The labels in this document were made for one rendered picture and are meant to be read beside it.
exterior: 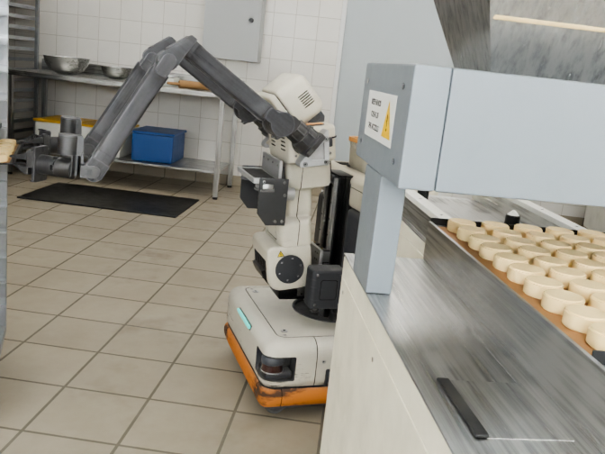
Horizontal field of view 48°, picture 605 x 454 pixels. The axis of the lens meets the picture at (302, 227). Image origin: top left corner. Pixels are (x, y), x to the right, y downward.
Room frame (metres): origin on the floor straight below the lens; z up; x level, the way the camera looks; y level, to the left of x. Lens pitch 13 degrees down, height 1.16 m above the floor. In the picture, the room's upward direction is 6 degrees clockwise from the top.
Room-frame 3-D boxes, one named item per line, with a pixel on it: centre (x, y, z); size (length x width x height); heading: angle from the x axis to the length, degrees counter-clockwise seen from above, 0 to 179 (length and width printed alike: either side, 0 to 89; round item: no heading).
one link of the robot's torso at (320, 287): (2.34, 0.00, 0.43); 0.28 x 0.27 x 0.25; 19
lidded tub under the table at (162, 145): (5.99, 1.34, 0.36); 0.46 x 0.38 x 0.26; 178
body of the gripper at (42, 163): (1.93, 0.75, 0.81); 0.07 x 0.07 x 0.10; 80
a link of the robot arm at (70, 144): (1.93, 0.66, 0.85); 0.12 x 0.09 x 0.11; 111
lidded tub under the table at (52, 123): (6.05, 2.18, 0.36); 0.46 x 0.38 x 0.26; 174
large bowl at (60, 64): (6.03, 2.19, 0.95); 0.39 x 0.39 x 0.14
